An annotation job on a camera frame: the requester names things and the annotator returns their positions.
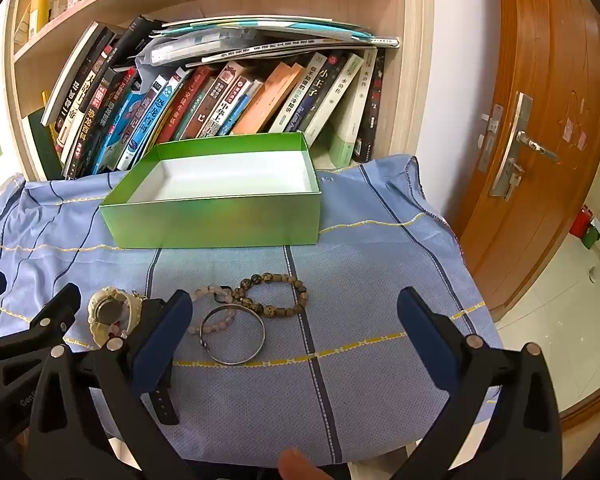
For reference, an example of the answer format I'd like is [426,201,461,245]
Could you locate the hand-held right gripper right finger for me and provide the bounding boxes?
[395,287,563,480]

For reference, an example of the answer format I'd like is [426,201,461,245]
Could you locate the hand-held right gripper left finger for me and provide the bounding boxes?
[27,289,201,480]

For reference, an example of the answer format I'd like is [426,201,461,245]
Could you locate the white wrist watch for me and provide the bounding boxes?
[87,286,148,348]

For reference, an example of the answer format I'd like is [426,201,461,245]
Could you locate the pink bead bracelet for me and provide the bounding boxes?
[187,285,243,336]

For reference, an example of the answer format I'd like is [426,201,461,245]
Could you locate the silver bangle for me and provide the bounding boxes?
[200,304,267,365]

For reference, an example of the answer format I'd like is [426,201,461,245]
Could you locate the green cardboard box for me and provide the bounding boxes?
[99,131,325,250]

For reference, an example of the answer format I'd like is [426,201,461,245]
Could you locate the brown bead bracelet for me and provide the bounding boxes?
[232,272,308,320]

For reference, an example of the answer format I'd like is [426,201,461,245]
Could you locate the person's right hand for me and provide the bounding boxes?
[278,449,332,480]

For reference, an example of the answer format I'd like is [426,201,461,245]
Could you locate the blue striped cloth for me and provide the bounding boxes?
[0,154,506,466]

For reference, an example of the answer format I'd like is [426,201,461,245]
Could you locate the keys in door lock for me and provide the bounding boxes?
[502,162,526,202]

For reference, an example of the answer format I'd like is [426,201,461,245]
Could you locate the red container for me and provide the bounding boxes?
[570,205,594,238]

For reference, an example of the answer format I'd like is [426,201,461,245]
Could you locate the door latch plate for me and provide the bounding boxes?
[477,104,503,150]

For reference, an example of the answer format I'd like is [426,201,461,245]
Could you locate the row of books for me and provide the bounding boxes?
[40,15,387,181]

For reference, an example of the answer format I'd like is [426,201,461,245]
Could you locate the wooden bookshelf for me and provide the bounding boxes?
[2,0,436,183]

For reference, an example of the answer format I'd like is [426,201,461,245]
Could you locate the brown wooden door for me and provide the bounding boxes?
[452,0,600,321]

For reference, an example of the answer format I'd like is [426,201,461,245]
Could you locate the pile of magazines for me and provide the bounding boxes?
[137,16,400,68]

